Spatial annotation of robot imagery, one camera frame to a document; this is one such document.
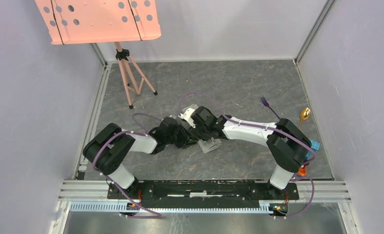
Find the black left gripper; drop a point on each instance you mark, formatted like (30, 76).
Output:
(185, 141)

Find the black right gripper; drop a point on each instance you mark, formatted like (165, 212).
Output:
(195, 132)

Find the grey cloth napkin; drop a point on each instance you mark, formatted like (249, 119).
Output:
(205, 145)

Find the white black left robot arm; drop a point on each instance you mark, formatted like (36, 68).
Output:
(107, 150)

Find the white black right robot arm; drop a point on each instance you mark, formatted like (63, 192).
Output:
(287, 144)

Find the purple metal fork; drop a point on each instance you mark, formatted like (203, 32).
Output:
(266, 104)

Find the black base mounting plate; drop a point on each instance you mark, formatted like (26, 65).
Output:
(245, 193)

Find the gold spoon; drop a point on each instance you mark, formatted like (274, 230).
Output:
(304, 115)

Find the orange red toy piece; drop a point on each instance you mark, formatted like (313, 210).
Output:
(302, 171)

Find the blue toy brick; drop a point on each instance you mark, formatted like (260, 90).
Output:
(315, 147)

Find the pink music stand tripod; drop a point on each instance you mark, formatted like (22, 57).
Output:
(95, 21)

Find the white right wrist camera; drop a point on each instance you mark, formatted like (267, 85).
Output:
(187, 116)

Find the aluminium frame rail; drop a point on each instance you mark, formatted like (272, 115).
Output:
(92, 196)

